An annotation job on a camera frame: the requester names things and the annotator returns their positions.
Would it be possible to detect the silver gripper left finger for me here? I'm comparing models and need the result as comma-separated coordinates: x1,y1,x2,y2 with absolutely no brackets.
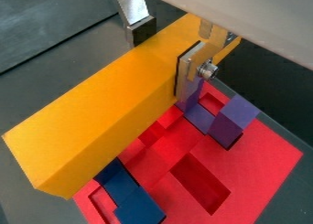
112,0,156,48

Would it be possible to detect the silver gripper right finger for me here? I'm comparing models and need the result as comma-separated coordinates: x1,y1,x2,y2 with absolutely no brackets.
173,19,235,102

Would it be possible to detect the yellow long block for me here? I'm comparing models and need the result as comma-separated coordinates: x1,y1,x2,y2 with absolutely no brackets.
1,13,242,200

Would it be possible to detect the red slotted board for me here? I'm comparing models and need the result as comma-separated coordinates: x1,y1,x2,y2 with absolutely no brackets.
73,84,302,224

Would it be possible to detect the purple U-shaped block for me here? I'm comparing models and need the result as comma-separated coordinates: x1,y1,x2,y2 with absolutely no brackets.
176,78,259,150

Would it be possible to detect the dark blue U-shaped block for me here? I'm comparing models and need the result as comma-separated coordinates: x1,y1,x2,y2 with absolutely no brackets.
93,158,165,224

